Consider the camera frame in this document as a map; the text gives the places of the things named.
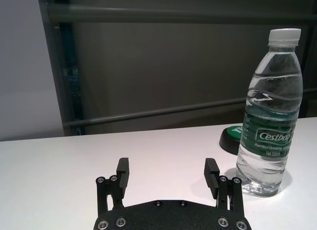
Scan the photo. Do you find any thick grey horizontal rail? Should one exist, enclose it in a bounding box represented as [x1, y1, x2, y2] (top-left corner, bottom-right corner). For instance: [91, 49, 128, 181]
[46, 4, 317, 25]

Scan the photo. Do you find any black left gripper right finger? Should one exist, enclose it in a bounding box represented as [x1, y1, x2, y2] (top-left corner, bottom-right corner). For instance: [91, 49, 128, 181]
[203, 157, 246, 215]

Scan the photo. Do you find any dark blue vertical post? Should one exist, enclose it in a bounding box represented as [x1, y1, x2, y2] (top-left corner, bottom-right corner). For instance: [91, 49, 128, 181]
[53, 23, 85, 136]

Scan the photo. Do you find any clear water bottle green label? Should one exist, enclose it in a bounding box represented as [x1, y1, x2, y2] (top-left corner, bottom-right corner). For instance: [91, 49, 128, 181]
[235, 28, 304, 198]

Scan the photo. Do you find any green YES button black base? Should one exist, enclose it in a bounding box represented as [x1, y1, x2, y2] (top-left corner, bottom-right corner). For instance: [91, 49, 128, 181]
[219, 126, 245, 155]

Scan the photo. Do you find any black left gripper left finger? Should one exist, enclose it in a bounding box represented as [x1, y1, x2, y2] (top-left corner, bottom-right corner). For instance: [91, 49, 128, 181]
[96, 157, 130, 215]

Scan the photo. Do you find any thin grey horizontal rail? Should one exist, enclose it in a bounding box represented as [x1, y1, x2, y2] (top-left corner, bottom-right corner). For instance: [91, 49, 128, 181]
[65, 87, 317, 129]

